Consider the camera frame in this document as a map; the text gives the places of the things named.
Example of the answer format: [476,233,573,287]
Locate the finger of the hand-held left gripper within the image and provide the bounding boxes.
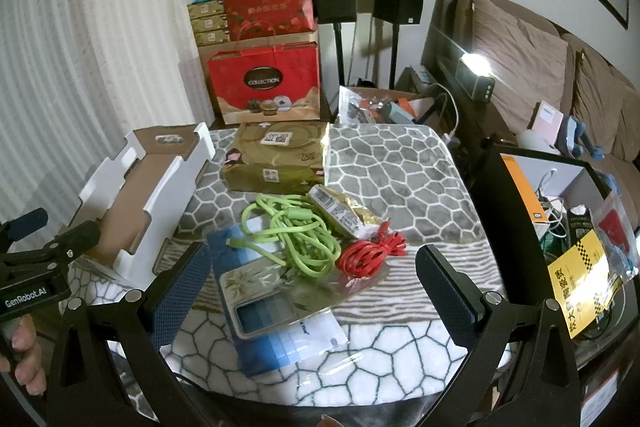
[0,207,49,253]
[42,219,102,268]

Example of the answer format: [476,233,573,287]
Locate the white round object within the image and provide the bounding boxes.
[515,129,561,152]

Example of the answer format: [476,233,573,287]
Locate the dark wooden sofa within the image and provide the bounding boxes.
[422,0,640,168]

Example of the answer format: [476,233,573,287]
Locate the gold snack packet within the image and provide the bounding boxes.
[306,186,383,238]

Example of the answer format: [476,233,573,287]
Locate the black speaker stand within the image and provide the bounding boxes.
[333,23,347,108]
[388,22,401,90]

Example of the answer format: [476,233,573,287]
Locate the flat gold box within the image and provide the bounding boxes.
[192,15,228,32]
[194,29,231,48]
[188,2,226,18]

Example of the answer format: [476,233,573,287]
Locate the red floral gift bag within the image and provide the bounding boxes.
[220,0,318,42]

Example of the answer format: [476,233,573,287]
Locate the pink box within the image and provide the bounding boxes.
[532,102,566,145]

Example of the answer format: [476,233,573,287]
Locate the grey lit electronic box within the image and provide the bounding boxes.
[456,54,496,102]

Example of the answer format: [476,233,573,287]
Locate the blue phone case package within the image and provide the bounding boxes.
[207,214,351,378]

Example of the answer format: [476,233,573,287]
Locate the red cable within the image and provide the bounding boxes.
[336,222,408,280]

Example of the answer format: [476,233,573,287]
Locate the open cardboard box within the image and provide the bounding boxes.
[337,84,431,126]

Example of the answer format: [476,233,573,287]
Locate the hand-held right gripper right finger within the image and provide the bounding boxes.
[415,244,583,427]

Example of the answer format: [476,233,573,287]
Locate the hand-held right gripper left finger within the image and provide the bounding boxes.
[45,241,213,427]

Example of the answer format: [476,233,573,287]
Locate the yellow checkered package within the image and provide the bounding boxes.
[546,229,626,343]

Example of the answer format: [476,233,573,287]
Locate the brown cushion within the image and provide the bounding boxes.
[470,0,576,118]
[560,32,632,142]

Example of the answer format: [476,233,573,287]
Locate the orange box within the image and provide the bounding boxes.
[500,154,548,243]

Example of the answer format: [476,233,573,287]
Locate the black glass side table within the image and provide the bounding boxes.
[467,137,640,427]

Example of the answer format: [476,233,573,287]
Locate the clear plastic bag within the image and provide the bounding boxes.
[300,264,392,308]

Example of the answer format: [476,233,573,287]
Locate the clear bag of dark parts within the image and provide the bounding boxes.
[339,87,382,125]

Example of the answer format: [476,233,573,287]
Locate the blue toy figure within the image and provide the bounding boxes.
[562,114,606,160]

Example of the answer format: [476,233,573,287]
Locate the tangle of white cables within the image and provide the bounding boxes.
[536,169,573,250]

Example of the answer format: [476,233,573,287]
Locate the person's left hand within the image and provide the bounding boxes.
[0,322,48,380]

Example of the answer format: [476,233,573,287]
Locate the red item in clear package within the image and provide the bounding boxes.
[590,192,640,280]

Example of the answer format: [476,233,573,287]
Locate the white cardboard tray box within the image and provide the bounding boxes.
[77,122,217,289]

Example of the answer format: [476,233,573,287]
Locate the red collection gift bag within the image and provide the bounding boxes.
[207,42,322,125]

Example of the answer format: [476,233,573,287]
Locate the green braided cable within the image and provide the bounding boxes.
[241,193,343,280]

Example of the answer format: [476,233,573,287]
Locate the white cable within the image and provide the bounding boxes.
[415,82,462,142]

